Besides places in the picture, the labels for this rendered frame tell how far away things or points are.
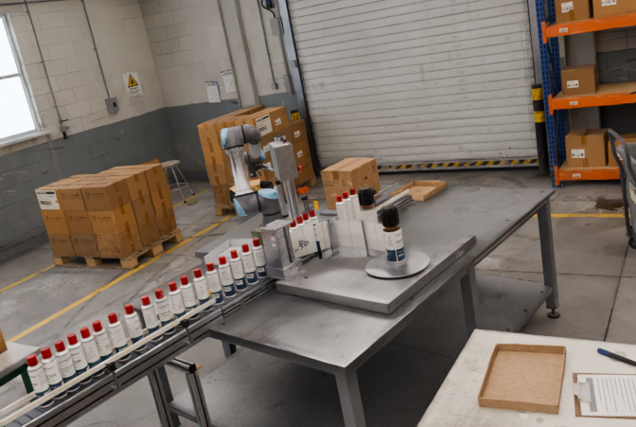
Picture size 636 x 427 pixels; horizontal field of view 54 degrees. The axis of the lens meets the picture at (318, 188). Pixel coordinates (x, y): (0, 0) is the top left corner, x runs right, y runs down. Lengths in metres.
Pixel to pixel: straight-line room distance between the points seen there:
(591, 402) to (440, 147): 5.89
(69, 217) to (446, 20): 4.66
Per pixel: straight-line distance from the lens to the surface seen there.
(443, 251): 3.11
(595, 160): 6.76
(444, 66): 7.57
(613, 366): 2.34
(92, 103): 9.35
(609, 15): 6.49
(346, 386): 2.48
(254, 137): 3.79
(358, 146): 8.24
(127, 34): 9.97
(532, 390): 2.21
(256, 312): 2.94
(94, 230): 6.82
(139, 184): 6.77
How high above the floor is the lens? 2.05
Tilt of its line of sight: 15 degrees down
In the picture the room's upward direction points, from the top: 11 degrees counter-clockwise
